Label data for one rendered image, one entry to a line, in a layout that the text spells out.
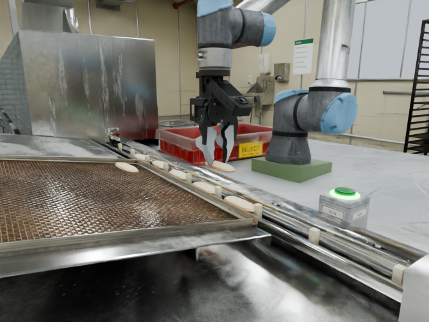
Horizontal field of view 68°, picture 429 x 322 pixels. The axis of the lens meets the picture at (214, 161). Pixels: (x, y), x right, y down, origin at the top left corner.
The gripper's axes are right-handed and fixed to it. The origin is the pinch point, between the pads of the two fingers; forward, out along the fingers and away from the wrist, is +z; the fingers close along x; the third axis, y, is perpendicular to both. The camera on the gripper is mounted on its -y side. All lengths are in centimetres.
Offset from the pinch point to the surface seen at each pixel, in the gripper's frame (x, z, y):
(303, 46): -436, -88, 348
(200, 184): 0.3, 8.1, 7.7
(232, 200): 0.3, 8.1, -5.7
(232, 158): -31.9, 10.2, 35.6
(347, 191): -13.1, 3.4, -24.6
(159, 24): -326, -167, 713
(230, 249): 9.6, 12.1, -16.9
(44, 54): 23, -28, 80
